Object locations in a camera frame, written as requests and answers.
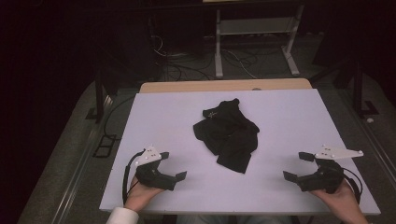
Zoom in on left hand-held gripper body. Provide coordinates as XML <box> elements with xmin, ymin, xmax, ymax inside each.
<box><xmin>134</xmin><ymin>145</ymin><xmax>177</xmax><ymax>191</ymax></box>

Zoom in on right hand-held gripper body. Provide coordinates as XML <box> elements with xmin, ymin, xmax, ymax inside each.
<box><xmin>296</xmin><ymin>144</ymin><xmax>365</xmax><ymax>195</ymax></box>

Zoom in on black shorts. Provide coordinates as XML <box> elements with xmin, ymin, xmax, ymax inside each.
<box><xmin>192</xmin><ymin>98</ymin><xmax>261</xmax><ymax>175</ymax></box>

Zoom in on person's left hand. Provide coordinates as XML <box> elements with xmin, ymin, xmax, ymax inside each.
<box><xmin>123</xmin><ymin>175</ymin><xmax>164</xmax><ymax>215</ymax></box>

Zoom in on person's right hand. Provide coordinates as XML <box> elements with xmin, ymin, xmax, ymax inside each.
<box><xmin>309</xmin><ymin>179</ymin><xmax>364</xmax><ymax>218</ymax></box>

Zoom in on white board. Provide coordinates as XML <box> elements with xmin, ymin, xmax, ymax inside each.
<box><xmin>98</xmin><ymin>88</ymin><xmax>382</xmax><ymax>217</ymax></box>

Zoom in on person's lap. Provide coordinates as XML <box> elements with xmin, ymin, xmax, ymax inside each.
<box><xmin>175</xmin><ymin>215</ymin><xmax>294</xmax><ymax>224</ymax></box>

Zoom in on black metal stand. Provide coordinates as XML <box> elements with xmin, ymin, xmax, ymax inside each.
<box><xmin>85</xmin><ymin>70</ymin><xmax>114</xmax><ymax>124</ymax></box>
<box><xmin>350</xmin><ymin>60</ymin><xmax>380</xmax><ymax>119</ymax></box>

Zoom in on wooden table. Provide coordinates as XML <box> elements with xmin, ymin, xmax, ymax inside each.
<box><xmin>138</xmin><ymin>77</ymin><xmax>313</xmax><ymax>94</ymax></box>

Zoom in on white metal stand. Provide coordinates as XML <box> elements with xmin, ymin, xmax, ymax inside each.
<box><xmin>214</xmin><ymin>4</ymin><xmax>304</xmax><ymax>79</ymax></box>

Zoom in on right hand-held gripper black cable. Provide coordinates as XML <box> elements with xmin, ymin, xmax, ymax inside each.
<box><xmin>341</xmin><ymin>167</ymin><xmax>364</xmax><ymax>205</ymax></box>

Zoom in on metal floor rail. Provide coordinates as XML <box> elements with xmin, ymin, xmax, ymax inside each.
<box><xmin>338</xmin><ymin>89</ymin><xmax>396</xmax><ymax>176</ymax></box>
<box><xmin>50</xmin><ymin>95</ymin><xmax>114</xmax><ymax>224</ymax></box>

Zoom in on black floor cable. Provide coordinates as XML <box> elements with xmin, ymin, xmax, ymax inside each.
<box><xmin>103</xmin><ymin>94</ymin><xmax>138</xmax><ymax>140</ymax></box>

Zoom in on tangle of black floor cables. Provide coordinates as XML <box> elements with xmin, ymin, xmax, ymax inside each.
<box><xmin>149</xmin><ymin>34</ymin><xmax>219</xmax><ymax>82</ymax></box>

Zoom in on white floor cable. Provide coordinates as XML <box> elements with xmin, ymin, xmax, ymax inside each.
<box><xmin>222</xmin><ymin>49</ymin><xmax>259</xmax><ymax>79</ymax></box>

